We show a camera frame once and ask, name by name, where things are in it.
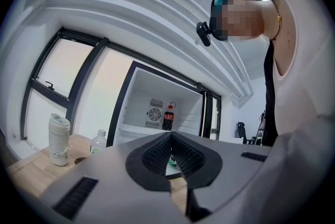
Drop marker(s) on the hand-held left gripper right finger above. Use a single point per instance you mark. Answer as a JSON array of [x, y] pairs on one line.
[[235, 173]]

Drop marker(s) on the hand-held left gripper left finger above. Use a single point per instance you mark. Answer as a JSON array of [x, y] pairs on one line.
[[112, 178]]

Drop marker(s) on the clear water bottle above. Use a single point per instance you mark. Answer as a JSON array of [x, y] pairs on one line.
[[98, 143]]

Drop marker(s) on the green drink can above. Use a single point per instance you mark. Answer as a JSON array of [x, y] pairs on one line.
[[172, 162]]

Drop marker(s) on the dark cola bottle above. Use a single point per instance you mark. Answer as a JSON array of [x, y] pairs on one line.
[[168, 119]]

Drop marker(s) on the black mini fridge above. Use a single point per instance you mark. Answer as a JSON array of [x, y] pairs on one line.
[[141, 92]]

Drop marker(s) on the black office chair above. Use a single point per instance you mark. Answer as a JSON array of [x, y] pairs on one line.
[[242, 131]]

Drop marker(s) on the person's body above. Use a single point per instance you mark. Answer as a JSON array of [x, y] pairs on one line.
[[295, 73]]

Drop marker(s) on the black framed window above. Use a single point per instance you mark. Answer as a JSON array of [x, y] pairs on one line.
[[65, 60]]

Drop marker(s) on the white ceiling pipe run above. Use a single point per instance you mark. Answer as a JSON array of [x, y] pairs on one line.
[[131, 0]]

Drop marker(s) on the black head camera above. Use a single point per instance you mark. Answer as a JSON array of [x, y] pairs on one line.
[[204, 34]]

